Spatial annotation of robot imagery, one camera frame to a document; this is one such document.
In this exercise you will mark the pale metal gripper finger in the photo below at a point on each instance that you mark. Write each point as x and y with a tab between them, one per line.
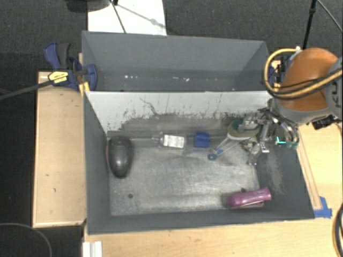
264	149
253	157

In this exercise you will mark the olive and white round thing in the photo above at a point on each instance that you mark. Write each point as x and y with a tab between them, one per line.
241	132

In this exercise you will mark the purple stapler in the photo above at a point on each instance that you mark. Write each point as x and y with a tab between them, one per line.
247	198

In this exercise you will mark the clear plastic bottle blue cap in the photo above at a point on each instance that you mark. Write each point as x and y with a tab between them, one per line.
174	141

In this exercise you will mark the grey metal bin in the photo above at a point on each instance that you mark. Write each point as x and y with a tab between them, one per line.
174	175

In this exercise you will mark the black computer mouse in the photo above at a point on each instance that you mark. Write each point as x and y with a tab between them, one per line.
120	157

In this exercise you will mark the pale wood board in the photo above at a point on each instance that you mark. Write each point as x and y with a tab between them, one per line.
60	154

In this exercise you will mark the black cylinder on white bracket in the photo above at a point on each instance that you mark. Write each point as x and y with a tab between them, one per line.
323	122

